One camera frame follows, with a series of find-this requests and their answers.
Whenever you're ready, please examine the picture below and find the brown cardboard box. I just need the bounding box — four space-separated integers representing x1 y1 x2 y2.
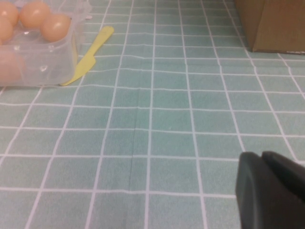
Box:
233 0 305 53

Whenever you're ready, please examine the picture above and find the yellow plastic knife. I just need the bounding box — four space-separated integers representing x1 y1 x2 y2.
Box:
59 25 115 86

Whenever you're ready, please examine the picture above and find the orange egg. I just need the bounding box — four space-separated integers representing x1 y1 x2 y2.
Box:
0 53 26 83
19 1 51 28
0 18 14 41
41 13 71 43
0 1 19 26

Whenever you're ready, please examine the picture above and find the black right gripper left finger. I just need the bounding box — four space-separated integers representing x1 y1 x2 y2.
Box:
235 151 305 229

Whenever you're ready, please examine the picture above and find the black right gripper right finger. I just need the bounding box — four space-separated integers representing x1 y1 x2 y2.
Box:
261 150 305 198

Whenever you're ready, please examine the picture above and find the clear plastic egg box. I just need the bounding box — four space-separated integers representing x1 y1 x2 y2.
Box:
0 0 92 87

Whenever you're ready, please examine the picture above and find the green white grid tablecloth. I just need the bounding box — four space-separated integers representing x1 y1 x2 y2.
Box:
0 0 305 229

